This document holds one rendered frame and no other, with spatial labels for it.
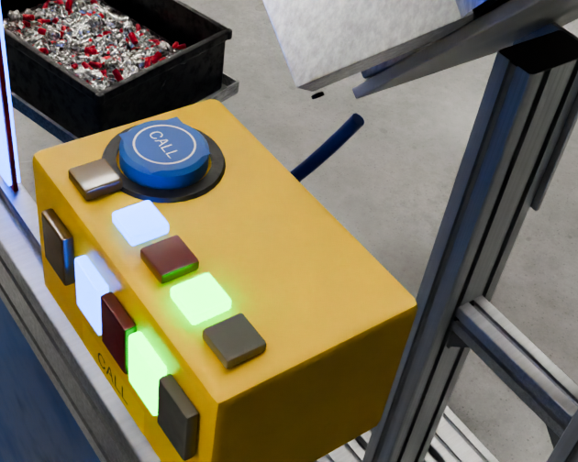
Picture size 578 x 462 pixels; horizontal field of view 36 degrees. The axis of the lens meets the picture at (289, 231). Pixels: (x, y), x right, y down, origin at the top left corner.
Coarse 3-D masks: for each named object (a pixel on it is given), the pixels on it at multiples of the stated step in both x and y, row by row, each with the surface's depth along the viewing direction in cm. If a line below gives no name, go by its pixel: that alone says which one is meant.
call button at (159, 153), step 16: (144, 128) 40; (160, 128) 41; (176, 128) 41; (192, 128) 41; (128, 144) 40; (144, 144) 40; (160, 144) 40; (176, 144) 40; (192, 144) 40; (128, 160) 39; (144, 160) 39; (160, 160) 39; (176, 160) 39; (192, 160) 39; (128, 176) 39; (144, 176) 39; (160, 176) 39; (176, 176) 39; (192, 176) 39
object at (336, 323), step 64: (128, 128) 42; (64, 192) 38; (128, 192) 39; (192, 192) 39; (256, 192) 40; (128, 256) 36; (256, 256) 37; (320, 256) 37; (256, 320) 34; (320, 320) 35; (384, 320) 35; (128, 384) 39; (192, 384) 33; (256, 384) 32; (320, 384) 35; (384, 384) 39; (256, 448) 36; (320, 448) 40
